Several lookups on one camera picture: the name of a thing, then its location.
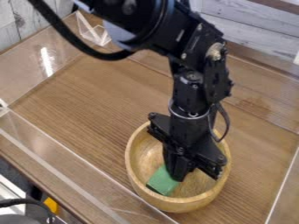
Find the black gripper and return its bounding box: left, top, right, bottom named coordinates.
left=147, top=103, right=230, bottom=182

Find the green rectangular block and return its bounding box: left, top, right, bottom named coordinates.
left=146, top=165, right=179, bottom=196

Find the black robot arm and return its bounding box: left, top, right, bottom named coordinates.
left=74, top=0, right=234, bottom=181

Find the brown wooden bowl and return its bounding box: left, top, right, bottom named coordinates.
left=126, top=120, right=231, bottom=213

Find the yellow black device bottom left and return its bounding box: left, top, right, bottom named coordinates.
left=24, top=185, right=82, bottom=224

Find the clear acrylic tray wall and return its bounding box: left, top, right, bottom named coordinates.
left=0, top=99, right=179, bottom=224

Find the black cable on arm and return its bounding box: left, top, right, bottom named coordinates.
left=27, top=0, right=137, bottom=61

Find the black cable bottom left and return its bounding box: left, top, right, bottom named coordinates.
left=0, top=198, right=52, bottom=224

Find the clear acrylic corner bracket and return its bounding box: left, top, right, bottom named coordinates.
left=76, top=11, right=111, bottom=46

